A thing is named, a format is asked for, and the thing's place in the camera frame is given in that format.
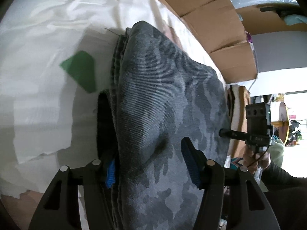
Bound grey camouflage garment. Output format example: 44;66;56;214
110;21;230;229

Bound person right forearm black sleeve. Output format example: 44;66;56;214
261;162;306;229

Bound brown white folded clothes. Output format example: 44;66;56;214
227;85;251;161

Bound person right hand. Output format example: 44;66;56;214
243;145;271;174

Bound wooden round table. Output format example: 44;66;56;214
271;102;290;144

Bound brown cardboard box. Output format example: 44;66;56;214
159;0;306;84

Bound white bear print bedsheet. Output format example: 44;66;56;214
0;0;226;230

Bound black cable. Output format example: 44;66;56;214
247;129;275;168

